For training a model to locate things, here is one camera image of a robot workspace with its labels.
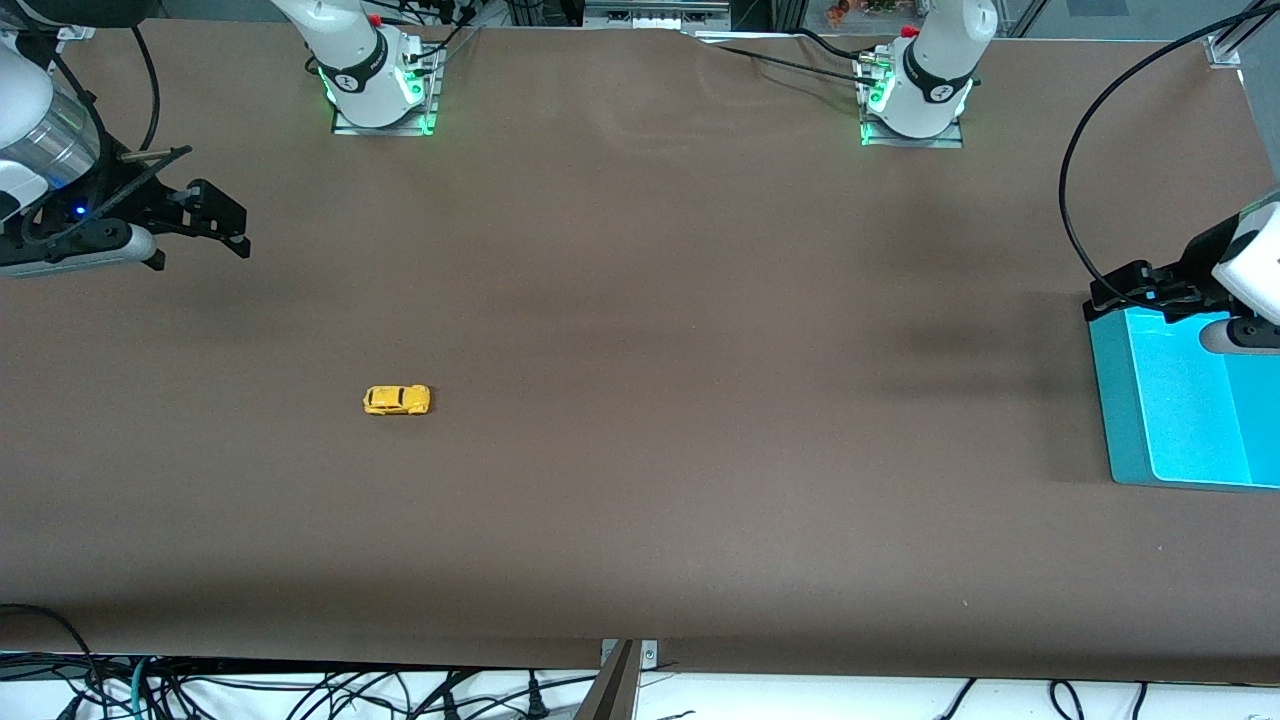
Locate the yellow beetle toy car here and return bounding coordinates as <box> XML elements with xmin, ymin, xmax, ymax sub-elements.
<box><xmin>362</xmin><ymin>384</ymin><xmax>432</xmax><ymax>417</ymax></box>

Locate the teal plastic bin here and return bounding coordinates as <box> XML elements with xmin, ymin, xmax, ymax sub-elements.
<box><xmin>1084</xmin><ymin>300</ymin><xmax>1280</xmax><ymax>493</ymax></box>

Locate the grey device behind table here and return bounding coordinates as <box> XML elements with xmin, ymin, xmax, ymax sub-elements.
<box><xmin>583</xmin><ymin>0</ymin><xmax>733</xmax><ymax>31</ymax></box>

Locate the dark beam under table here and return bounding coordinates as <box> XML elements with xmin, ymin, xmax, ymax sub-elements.
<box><xmin>573</xmin><ymin>640</ymin><xmax>641</xmax><ymax>720</ymax></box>

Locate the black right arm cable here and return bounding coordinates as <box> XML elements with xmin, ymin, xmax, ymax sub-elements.
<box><xmin>128</xmin><ymin>25</ymin><xmax>161</xmax><ymax>153</ymax></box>

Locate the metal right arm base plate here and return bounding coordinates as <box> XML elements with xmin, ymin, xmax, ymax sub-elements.
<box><xmin>330</xmin><ymin>45</ymin><xmax>441</xmax><ymax>137</ymax></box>

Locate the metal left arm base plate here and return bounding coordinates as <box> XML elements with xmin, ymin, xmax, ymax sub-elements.
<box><xmin>860</xmin><ymin>50</ymin><xmax>966</xmax><ymax>149</ymax></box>

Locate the black cable at right base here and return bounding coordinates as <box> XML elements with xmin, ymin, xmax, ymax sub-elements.
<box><xmin>405</xmin><ymin>0</ymin><xmax>481</xmax><ymax>63</ymax></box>

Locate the short black base cable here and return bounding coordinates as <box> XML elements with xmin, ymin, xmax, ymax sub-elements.
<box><xmin>798</xmin><ymin>28</ymin><xmax>866</xmax><ymax>61</ymax></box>

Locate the long black base cable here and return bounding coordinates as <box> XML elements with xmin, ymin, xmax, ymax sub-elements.
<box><xmin>690</xmin><ymin>28</ymin><xmax>881</xmax><ymax>89</ymax></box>

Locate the black looping floor cable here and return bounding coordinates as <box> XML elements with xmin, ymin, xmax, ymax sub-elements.
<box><xmin>0</xmin><ymin>604</ymin><xmax>101</xmax><ymax>720</ymax></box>

